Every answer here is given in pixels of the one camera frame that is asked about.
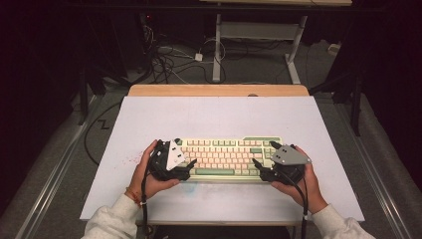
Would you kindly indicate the white board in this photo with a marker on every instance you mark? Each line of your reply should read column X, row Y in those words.
column 215, row 116

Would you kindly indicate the cream and green keyboard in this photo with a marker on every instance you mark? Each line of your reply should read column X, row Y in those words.
column 225, row 156

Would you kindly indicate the white power strip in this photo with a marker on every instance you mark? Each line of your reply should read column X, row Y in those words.
column 333, row 48

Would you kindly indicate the aluminium floor rail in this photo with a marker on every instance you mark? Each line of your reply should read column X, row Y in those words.
column 375, row 172
column 56, row 172

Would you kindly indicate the person's left hand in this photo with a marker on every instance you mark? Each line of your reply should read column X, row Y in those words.
column 152, row 187

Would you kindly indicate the person's right hand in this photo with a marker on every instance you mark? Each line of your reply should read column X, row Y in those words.
column 312, row 192

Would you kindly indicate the white metal desk frame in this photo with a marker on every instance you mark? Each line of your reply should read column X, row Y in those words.
column 255, row 30

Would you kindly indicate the black metal stand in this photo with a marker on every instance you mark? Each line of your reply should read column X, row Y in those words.
column 355, row 106
column 83, row 99

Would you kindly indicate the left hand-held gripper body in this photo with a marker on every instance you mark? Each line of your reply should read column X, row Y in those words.
column 161, row 166

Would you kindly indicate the white power adapter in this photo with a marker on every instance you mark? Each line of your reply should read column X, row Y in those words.
column 198, row 57

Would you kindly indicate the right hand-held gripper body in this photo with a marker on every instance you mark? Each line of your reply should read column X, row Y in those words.
column 288, row 156

